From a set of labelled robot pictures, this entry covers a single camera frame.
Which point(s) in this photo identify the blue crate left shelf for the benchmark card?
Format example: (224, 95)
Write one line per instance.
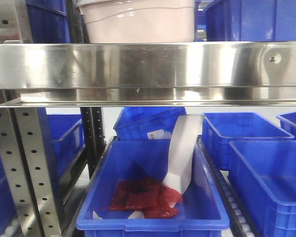
(67, 138)

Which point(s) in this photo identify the perforated steel shelf upright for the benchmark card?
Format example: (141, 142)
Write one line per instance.
(25, 145)

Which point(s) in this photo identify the blue tilted crate behind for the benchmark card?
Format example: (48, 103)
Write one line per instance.
(134, 123)

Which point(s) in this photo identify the white paper label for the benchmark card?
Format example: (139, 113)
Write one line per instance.
(159, 135)

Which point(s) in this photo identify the white curled paper strip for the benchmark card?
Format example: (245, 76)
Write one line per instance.
(181, 150)

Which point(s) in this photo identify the blue crate middle right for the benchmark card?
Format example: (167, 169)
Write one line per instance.
(220, 128)

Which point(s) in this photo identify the red mesh bag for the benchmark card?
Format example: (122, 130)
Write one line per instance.
(149, 196)

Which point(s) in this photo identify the blue crate front centre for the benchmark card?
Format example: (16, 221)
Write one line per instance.
(201, 214)

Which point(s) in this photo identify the blue crate upper right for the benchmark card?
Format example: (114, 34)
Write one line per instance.
(251, 20)

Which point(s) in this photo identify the blue crate front right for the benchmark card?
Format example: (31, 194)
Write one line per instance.
(263, 174)

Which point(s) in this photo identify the roller conveyor track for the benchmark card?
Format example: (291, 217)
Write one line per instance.
(240, 222)

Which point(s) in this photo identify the blue crate upper left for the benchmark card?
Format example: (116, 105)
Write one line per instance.
(48, 21)

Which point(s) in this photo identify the blue crate far right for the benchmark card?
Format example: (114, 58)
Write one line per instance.
(288, 122)

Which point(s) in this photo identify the black perforated shelf post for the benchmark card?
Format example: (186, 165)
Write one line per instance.
(94, 135)

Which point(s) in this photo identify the stainless steel shelf rail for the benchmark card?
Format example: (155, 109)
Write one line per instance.
(175, 74)

